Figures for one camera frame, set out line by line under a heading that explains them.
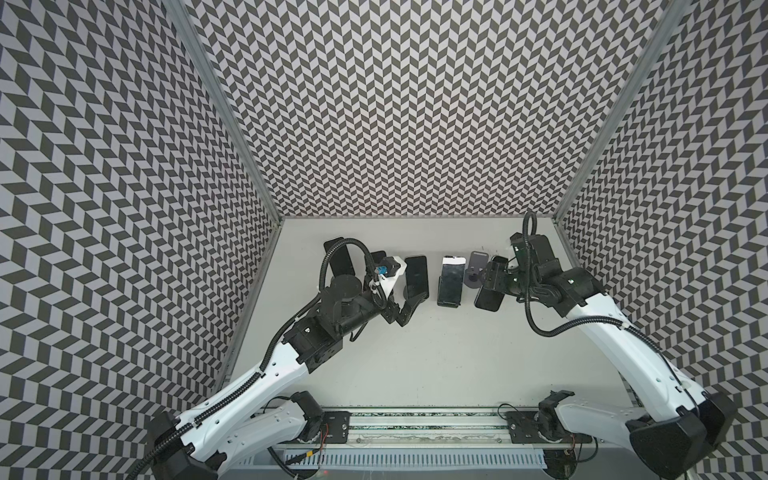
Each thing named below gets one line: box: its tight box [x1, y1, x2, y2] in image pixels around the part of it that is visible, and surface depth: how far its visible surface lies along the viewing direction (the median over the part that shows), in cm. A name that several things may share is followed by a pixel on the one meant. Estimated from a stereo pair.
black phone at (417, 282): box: [405, 256, 429, 299], surface depth 91 cm
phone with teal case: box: [437, 255, 467, 308], surface depth 91 cm
